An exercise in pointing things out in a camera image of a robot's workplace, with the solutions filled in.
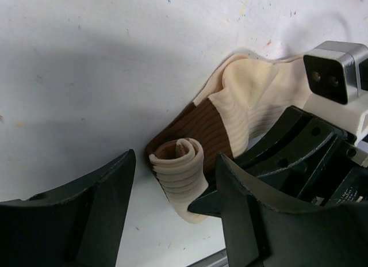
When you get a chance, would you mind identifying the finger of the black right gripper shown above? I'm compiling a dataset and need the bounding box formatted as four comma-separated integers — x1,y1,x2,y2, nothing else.
235,106,342,178
188,189,221,218

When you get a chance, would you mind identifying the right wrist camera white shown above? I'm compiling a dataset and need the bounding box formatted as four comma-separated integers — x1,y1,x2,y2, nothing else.
303,41,367,145

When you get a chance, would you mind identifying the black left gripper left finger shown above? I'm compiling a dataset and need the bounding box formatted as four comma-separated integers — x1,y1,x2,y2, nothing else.
1,150,136,266

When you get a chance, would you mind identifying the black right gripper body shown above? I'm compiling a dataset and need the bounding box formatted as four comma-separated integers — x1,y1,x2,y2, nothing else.
280,131,367,207

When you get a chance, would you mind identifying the cream brown striped sock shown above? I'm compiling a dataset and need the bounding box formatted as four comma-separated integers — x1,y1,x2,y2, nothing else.
145,54,311,224

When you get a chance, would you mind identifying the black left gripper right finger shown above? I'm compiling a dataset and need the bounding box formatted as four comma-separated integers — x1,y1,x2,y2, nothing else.
216,154,367,266

